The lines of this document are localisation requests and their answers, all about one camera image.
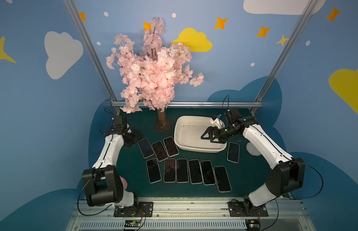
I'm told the pink cherry blossom tree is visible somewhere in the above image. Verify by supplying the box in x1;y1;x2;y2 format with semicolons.
106;18;204;128

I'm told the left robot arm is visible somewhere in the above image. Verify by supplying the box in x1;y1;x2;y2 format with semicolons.
82;116;142;208

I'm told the white round lid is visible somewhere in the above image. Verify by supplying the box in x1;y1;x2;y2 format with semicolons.
246;142;262;157

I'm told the brown tree base plate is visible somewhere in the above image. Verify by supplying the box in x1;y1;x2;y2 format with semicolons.
152;116;174;133

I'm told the phone rose case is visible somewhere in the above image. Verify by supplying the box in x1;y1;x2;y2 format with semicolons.
164;158;176;183

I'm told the right circuit board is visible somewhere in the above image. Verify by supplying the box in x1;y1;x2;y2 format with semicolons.
245;220;261;231

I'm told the left circuit board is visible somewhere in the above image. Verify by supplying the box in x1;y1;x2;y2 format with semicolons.
124;220;141;229

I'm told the phone grey case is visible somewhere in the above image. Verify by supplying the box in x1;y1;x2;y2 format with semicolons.
152;141;168;162

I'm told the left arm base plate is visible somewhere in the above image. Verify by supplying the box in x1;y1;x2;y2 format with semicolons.
113;202;154;218

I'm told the circuit board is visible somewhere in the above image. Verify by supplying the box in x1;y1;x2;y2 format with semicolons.
245;220;261;231
124;220;141;229

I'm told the phone salmon case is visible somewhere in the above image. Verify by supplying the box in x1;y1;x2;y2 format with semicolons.
227;142;240;164

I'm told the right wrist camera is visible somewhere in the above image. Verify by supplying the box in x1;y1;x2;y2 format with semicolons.
210;115;225;129

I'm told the phone white case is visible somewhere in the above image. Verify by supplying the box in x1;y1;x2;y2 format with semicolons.
200;160;216;185

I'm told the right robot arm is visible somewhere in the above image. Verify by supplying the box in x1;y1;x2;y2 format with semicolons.
201;108;305;209

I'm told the phone pale blue case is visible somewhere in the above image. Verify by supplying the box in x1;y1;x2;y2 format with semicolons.
137;138;154;159

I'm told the phone cream case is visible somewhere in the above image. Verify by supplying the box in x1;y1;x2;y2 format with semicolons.
163;137;179;157

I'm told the white plastic storage box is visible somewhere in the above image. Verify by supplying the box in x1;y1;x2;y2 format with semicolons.
174;115;227;153

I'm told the pink spray bottle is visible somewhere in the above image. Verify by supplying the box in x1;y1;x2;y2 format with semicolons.
120;176;128;191

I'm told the phone coral case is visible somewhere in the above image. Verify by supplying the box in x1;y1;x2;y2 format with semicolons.
176;159;189;183

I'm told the phone light pink case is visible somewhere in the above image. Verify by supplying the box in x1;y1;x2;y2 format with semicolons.
214;166;232;193

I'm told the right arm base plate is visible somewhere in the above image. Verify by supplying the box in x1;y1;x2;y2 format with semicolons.
228;199;269;217

